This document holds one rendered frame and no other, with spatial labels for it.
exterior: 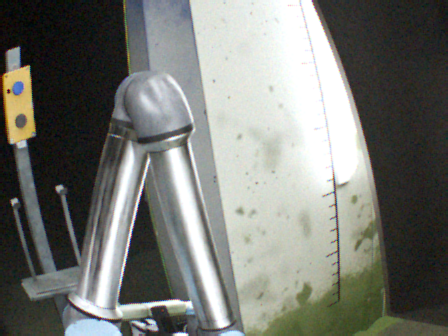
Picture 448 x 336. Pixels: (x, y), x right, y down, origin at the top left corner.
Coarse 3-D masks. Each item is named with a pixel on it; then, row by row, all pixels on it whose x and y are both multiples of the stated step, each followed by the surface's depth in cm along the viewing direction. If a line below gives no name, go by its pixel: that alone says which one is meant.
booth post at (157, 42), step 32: (128, 0) 200; (160, 0) 193; (128, 32) 204; (160, 32) 195; (192, 32) 201; (128, 64) 209; (160, 64) 197; (192, 64) 203; (192, 96) 204; (160, 224) 215; (224, 224) 214; (224, 256) 216
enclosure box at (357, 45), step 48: (336, 0) 166; (384, 0) 176; (432, 0) 157; (336, 48) 165; (384, 48) 181; (432, 48) 169; (384, 96) 180; (432, 96) 180; (384, 144) 181; (432, 144) 190; (384, 192) 183; (432, 192) 199; (384, 240) 185; (432, 240) 208; (384, 288) 190; (432, 288) 196
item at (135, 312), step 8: (136, 304) 174; (144, 304) 176; (152, 304) 177; (160, 304) 178; (168, 304) 179; (176, 304) 181; (184, 304) 183; (128, 312) 168; (136, 312) 170; (144, 312) 172; (168, 312) 179; (176, 312) 181; (184, 312) 184; (128, 320) 168; (136, 320) 171
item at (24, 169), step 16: (16, 48) 186; (16, 144) 191; (16, 160) 195; (32, 176) 196; (32, 192) 197; (32, 208) 197; (32, 224) 197; (48, 256) 201; (48, 272) 202; (64, 304) 205
